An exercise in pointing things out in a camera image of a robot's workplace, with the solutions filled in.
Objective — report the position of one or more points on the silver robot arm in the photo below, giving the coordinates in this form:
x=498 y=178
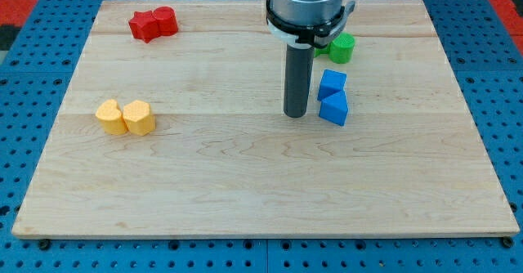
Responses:
x=304 y=24

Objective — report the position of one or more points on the blue triangle block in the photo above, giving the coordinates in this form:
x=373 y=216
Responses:
x=334 y=108

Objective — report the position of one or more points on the blue cube block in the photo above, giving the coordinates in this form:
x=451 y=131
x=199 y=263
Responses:
x=331 y=82

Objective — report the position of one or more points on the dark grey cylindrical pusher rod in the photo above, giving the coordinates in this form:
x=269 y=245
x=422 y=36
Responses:
x=297 y=80

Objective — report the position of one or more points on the light wooden board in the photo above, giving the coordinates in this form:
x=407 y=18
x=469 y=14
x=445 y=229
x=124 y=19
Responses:
x=225 y=161

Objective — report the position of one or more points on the green block behind rod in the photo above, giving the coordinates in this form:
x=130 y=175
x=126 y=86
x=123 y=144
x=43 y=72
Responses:
x=322 y=51

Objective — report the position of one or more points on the green cylinder block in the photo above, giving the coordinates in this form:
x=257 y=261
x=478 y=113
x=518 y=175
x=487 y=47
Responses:
x=341 y=48

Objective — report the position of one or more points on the yellow hexagon block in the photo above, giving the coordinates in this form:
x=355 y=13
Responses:
x=139 y=118

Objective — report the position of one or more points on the red cylinder block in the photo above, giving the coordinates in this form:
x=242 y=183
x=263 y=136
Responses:
x=166 y=20

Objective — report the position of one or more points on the yellow heart block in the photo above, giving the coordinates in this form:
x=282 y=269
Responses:
x=110 y=117

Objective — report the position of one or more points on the red star block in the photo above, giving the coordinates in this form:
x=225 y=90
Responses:
x=144 y=26

